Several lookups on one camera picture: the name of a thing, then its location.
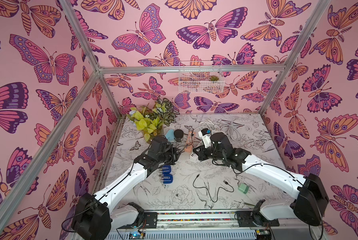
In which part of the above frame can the white coiled cable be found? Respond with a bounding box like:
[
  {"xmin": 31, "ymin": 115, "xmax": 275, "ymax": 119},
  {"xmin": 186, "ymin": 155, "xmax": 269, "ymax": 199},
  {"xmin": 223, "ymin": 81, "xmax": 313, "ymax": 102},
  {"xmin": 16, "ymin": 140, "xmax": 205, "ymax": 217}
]
[{"xmin": 196, "ymin": 119, "xmax": 246, "ymax": 142}]

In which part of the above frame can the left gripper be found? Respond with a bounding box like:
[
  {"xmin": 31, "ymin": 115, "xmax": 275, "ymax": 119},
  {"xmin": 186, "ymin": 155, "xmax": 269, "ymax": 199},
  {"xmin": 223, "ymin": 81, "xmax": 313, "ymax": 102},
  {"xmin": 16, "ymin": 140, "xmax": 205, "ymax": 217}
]
[{"xmin": 156, "ymin": 144, "xmax": 181, "ymax": 166}]

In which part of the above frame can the white power strip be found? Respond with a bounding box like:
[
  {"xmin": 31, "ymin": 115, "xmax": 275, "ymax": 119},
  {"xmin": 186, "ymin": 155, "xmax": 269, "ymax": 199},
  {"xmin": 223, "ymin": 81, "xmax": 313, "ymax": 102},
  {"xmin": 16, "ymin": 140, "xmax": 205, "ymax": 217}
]
[{"xmin": 190, "ymin": 152, "xmax": 199, "ymax": 162}]

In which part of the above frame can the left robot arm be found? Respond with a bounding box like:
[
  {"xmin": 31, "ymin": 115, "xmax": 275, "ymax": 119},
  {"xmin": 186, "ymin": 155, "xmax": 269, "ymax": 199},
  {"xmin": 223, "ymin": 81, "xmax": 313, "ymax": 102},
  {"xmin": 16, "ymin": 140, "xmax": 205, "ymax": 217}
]
[{"xmin": 70, "ymin": 136, "xmax": 180, "ymax": 240}]

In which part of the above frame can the orange power strip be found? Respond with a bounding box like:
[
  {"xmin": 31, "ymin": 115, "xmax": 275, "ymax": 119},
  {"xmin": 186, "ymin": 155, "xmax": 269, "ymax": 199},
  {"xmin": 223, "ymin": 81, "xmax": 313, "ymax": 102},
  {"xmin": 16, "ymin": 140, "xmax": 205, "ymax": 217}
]
[{"xmin": 184, "ymin": 131, "xmax": 195, "ymax": 154}]

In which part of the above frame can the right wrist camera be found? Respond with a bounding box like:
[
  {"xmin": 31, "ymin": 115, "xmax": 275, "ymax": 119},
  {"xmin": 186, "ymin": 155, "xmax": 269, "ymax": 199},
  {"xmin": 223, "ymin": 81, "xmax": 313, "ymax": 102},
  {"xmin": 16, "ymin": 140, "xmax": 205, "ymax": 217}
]
[{"xmin": 198, "ymin": 128, "xmax": 212, "ymax": 149}]

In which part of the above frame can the potted green plant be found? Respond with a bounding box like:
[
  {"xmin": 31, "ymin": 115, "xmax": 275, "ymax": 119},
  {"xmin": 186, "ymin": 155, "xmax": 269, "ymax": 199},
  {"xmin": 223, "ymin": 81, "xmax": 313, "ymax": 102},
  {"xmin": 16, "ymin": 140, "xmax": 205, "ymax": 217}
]
[{"xmin": 127, "ymin": 98, "xmax": 179, "ymax": 143}]

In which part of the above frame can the small succulent in basket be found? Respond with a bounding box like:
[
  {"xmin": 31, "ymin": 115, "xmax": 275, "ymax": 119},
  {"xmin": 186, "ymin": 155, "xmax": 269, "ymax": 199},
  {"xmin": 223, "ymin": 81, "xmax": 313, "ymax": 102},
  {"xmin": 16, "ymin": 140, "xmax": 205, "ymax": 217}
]
[{"xmin": 209, "ymin": 75, "xmax": 220, "ymax": 82}]

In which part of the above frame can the white wire basket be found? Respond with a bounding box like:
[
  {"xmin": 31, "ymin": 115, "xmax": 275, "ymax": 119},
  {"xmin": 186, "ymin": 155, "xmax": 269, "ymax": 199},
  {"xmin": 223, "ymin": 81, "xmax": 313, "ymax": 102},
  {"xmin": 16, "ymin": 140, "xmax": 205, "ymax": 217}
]
[{"xmin": 177, "ymin": 65, "xmax": 225, "ymax": 94}]

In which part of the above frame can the blue clip bottom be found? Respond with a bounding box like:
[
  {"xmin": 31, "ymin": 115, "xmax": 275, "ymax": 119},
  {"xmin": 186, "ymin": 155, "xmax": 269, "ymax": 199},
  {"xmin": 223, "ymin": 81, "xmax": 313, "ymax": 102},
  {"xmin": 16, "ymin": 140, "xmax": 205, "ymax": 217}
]
[{"xmin": 161, "ymin": 174, "xmax": 173, "ymax": 185}]

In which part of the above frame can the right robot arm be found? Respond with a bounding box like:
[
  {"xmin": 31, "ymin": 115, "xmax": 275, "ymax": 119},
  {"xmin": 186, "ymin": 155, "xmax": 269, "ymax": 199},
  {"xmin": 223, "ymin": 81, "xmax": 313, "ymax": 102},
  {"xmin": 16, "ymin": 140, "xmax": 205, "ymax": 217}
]
[{"xmin": 193, "ymin": 129, "xmax": 329, "ymax": 227}]

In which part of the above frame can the black usb cable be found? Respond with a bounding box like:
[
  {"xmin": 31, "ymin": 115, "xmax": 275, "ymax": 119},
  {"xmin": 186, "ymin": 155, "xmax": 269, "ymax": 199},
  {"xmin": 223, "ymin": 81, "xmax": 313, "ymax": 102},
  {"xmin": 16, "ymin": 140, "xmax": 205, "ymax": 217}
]
[
  {"xmin": 169, "ymin": 131, "xmax": 198, "ymax": 157},
  {"xmin": 192, "ymin": 173, "xmax": 235, "ymax": 204}
]

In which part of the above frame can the green charger adapter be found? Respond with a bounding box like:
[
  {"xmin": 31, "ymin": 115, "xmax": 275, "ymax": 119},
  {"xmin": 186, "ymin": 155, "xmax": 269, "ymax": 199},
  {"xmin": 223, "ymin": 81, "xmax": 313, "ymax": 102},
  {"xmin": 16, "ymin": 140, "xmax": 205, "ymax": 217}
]
[{"xmin": 238, "ymin": 183, "xmax": 250, "ymax": 194}]

